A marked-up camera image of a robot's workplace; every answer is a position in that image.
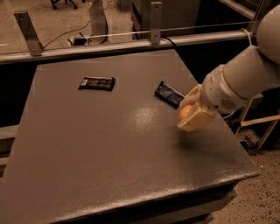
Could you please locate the floor cable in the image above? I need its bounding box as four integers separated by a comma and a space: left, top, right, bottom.
43, 20, 91, 49

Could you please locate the metal railing bracket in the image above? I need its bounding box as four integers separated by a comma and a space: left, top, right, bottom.
14, 11, 43, 56
150, 1, 162, 45
247, 0, 273, 35

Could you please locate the orange fruit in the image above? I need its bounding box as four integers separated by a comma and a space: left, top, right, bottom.
179, 105, 193, 120

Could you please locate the grey cabinet in background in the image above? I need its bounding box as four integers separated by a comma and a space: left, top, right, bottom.
131, 0, 200, 39

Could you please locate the blue rxbar blueberry wrapper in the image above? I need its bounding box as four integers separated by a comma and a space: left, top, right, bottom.
154, 81, 184, 109

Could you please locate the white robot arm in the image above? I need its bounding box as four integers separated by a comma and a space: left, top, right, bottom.
178, 5, 280, 132

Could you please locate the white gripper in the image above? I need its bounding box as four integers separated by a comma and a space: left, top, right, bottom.
177, 65, 247, 132

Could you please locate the yellow wooden frame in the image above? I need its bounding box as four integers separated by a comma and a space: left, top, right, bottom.
235, 94, 280, 150

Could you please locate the middle metal railing bracket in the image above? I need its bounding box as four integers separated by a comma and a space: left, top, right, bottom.
150, 1, 162, 45

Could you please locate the dark brown snack bar wrapper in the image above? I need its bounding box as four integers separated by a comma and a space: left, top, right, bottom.
78, 77, 116, 91

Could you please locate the office chair base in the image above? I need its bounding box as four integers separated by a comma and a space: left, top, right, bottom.
50, 0, 79, 11

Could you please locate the grey metal railing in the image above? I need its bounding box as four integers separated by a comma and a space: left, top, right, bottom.
0, 30, 249, 65

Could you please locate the right metal railing bracket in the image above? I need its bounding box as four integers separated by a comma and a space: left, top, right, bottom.
247, 0, 273, 35

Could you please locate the left metal railing bracket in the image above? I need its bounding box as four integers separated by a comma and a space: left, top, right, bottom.
14, 11, 43, 56

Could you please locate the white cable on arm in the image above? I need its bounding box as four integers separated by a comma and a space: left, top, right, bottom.
239, 27, 254, 46

